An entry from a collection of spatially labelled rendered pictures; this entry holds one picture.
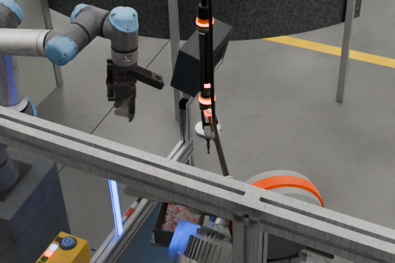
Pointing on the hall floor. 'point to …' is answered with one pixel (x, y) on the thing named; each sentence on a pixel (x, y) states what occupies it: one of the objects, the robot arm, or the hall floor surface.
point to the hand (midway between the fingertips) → (132, 117)
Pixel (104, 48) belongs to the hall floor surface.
